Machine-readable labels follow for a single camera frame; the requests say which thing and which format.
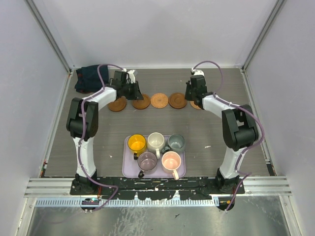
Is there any brown wooden coaster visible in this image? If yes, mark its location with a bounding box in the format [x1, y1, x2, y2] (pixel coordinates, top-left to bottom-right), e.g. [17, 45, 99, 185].
[132, 94, 151, 110]
[168, 92, 187, 109]
[107, 97, 127, 112]

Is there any woven rattan coaster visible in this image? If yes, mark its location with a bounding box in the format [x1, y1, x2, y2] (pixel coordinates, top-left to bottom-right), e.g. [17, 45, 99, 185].
[190, 101, 201, 110]
[151, 93, 168, 109]

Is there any yellow mug black outside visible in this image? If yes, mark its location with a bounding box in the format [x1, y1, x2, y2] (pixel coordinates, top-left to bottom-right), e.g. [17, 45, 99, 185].
[127, 134, 147, 160]

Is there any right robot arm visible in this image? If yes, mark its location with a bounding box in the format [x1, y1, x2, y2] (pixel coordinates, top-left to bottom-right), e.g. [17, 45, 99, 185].
[185, 72, 259, 194]

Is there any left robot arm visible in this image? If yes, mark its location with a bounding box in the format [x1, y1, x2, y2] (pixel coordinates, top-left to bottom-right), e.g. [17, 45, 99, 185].
[66, 69, 143, 195]

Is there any dark folded cloth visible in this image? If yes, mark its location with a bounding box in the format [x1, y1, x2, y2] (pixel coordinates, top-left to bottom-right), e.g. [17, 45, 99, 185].
[74, 65, 102, 93]

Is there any white speckled mug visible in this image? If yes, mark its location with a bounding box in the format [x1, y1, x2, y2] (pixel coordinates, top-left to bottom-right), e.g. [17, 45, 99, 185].
[147, 132, 165, 159]

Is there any grey green mug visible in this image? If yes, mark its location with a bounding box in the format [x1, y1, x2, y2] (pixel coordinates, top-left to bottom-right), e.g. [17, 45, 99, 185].
[161, 134, 186, 154]

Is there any lilac mug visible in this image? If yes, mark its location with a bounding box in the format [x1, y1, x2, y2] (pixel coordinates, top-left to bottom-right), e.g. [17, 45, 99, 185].
[137, 152, 158, 178]

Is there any pink mug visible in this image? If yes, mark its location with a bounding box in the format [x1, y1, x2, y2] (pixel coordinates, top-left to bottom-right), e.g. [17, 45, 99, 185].
[161, 151, 182, 180]

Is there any lilac plastic tray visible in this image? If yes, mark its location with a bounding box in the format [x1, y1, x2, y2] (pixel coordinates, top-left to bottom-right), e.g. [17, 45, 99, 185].
[122, 135, 186, 178]

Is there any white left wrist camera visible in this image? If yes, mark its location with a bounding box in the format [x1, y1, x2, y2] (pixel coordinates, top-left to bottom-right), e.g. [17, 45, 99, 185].
[122, 68, 137, 84]

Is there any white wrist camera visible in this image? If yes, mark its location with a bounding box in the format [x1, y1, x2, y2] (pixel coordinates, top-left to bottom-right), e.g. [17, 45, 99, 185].
[190, 68, 204, 76]
[122, 68, 137, 84]

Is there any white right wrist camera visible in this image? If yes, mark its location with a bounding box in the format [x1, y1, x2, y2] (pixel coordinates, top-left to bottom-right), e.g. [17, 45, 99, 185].
[190, 68, 204, 76]

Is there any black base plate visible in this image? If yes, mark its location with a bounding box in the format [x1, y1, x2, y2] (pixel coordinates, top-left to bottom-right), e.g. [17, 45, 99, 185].
[70, 176, 246, 201]

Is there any aluminium frame rail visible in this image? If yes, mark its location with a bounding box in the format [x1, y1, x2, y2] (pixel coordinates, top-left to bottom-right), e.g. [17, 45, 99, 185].
[25, 176, 291, 199]

